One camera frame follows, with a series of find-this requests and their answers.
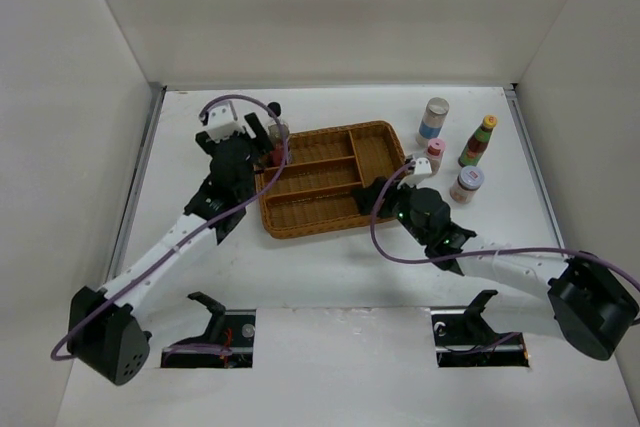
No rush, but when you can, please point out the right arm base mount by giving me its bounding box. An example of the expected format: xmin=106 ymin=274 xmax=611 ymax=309
xmin=430 ymin=290 xmax=529 ymax=368

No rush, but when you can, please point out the aluminium table edge frame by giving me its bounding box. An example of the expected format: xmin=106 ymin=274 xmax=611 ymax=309
xmin=110 ymin=85 xmax=562 ymax=309

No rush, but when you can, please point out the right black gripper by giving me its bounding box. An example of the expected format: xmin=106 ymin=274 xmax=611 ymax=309
xmin=352 ymin=174 xmax=430 ymax=245

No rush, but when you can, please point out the woven wicker divided basket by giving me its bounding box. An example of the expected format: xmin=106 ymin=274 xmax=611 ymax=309
xmin=255 ymin=120 xmax=405 ymax=239

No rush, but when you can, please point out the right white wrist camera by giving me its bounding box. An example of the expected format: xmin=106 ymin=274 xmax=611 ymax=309
xmin=400 ymin=157 xmax=432 ymax=188

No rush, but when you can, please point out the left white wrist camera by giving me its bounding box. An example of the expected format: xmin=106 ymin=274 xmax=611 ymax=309
xmin=203 ymin=101 xmax=246 ymax=143

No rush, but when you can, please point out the green sauce bottle yellow cap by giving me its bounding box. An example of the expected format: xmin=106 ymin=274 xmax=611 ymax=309
xmin=458 ymin=115 xmax=498 ymax=167

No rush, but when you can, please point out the tall glass red-label bottle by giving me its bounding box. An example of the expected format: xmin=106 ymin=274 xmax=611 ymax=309
xmin=266 ymin=102 xmax=292 ymax=167

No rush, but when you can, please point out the blue-label silver-lid shaker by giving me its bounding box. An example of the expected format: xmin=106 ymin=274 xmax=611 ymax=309
xmin=416 ymin=97 xmax=450 ymax=147

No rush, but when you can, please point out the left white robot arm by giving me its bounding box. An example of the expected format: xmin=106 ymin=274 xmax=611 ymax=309
xmin=62 ymin=104 xmax=274 ymax=386

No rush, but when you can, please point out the pink-cap spice shaker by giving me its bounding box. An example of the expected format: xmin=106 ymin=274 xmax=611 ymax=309
xmin=425 ymin=138 xmax=446 ymax=176

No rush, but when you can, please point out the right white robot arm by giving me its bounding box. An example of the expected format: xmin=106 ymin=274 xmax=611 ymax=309
xmin=351 ymin=177 xmax=639 ymax=360

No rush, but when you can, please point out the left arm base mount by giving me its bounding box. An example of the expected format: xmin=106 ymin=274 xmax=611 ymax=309
xmin=160 ymin=292 xmax=257 ymax=369

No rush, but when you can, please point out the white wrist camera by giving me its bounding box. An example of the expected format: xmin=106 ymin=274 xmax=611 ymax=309
xmin=203 ymin=101 xmax=246 ymax=143
xmin=400 ymin=157 xmax=432 ymax=188

